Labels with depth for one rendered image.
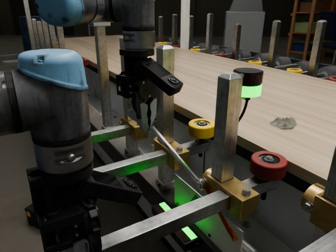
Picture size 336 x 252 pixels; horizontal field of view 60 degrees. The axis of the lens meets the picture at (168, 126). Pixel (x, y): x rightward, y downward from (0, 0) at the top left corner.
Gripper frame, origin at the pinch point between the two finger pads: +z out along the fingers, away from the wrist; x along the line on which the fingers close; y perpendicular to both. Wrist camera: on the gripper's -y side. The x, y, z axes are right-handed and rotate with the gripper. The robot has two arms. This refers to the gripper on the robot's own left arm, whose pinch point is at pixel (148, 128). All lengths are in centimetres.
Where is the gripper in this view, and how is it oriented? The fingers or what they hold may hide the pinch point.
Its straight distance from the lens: 75.8
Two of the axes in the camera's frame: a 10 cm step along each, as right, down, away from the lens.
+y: -7.8, -2.4, 5.8
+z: 0.0, 9.2, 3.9
